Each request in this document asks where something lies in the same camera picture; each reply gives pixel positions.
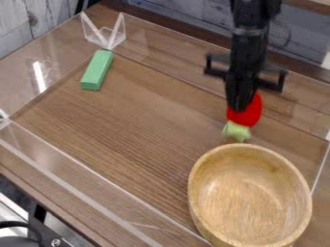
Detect wooden bowl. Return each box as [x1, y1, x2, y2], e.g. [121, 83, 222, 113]
[187, 144, 311, 247]

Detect green rectangular block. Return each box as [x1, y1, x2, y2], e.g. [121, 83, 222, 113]
[80, 50, 113, 91]

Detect black table leg bracket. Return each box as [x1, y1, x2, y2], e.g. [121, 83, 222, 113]
[28, 204, 73, 247]

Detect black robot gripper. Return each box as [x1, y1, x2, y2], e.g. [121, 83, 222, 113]
[204, 0, 287, 111]

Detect clear acrylic tray walls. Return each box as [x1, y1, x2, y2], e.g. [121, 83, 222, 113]
[0, 11, 330, 247]

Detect red plush strawberry toy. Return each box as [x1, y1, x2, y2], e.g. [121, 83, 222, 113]
[223, 93, 263, 143]

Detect black cable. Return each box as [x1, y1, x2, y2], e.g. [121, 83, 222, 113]
[0, 220, 44, 247]

